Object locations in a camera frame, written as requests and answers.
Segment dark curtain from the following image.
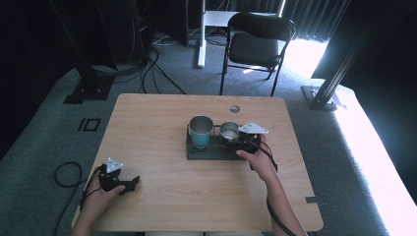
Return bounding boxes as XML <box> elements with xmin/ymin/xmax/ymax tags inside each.
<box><xmin>229</xmin><ymin>0</ymin><xmax>348</xmax><ymax>43</ymax></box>

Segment person's right hand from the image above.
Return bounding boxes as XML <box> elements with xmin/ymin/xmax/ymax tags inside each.
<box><xmin>235</xmin><ymin>133</ymin><xmax>279</xmax><ymax>184</ymax></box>

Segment brown metal cup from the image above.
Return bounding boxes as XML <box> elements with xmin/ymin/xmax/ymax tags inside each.
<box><xmin>218</xmin><ymin>121</ymin><xmax>241</xmax><ymax>146</ymax></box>

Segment right hand-held gripper cable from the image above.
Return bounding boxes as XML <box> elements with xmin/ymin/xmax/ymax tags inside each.
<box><xmin>250</xmin><ymin>139</ymin><xmax>298</xmax><ymax>236</ymax></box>

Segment black floor cables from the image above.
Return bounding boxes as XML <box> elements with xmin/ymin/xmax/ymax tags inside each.
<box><xmin>91</xmin><ymin>19</ymin><xmax>187</xmax><ymax>96</ymax></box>

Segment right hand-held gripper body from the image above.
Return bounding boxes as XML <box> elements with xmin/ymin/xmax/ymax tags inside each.
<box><xmin>234</xmin><ymin>121</ymin><xmax>269</xmax><ymax>155</ymax></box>

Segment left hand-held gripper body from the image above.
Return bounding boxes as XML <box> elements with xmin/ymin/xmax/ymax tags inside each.
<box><xmin>97</xmin><ymin>156</ymin><xmax>128</xmax><ymax>193</ymax></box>

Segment black folding chair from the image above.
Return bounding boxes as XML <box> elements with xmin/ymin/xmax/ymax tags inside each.
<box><xmin>218</xmin><ymin>11</ymin><xmax>297</xmax><ymax>97</ymax></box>

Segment black metal stand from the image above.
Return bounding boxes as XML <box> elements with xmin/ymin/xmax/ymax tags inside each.
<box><xmin>300</xmin><ymin>13</ymin><xmax>377</xmax><ymax>112</ymax></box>
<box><xmin>48</xmin><ymin>0</ymin><xmax>115</xmax><ymax>105</ymax></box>

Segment hand-held gripper cable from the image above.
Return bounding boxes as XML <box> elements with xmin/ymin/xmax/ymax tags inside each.
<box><xmin>52</xmin><ymin>161</ymin><xmax>105</xmax><ymax>236</ymax></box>
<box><xmin>250</xmin><ymin>139</ymin><xmax>298</xmax><ymax>236</ymax></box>

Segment black wire basket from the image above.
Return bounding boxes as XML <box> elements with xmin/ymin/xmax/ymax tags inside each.
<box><xmin>185</xmin><ymin>124</ymin><xmax>253</xmax><ymax>161</ymax></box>

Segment left hand-held gripper cable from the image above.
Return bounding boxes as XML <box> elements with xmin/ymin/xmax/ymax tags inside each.
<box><xmin>52</xmin><ymin>161</ymin><xmax>105</xmax><ymax>236</ymax></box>

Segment person's left hand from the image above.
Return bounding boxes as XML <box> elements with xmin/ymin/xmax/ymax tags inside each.
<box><xmin>80</xmin><ymin>175</ymin><xmax>127</xmax><ymax>218</ymax></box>

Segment teal metal cup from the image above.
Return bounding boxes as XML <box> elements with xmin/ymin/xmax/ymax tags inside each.
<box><xmin>188</xmin><ymin>115</ymin><xmax>215</xmax><ymax>148</ymax></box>

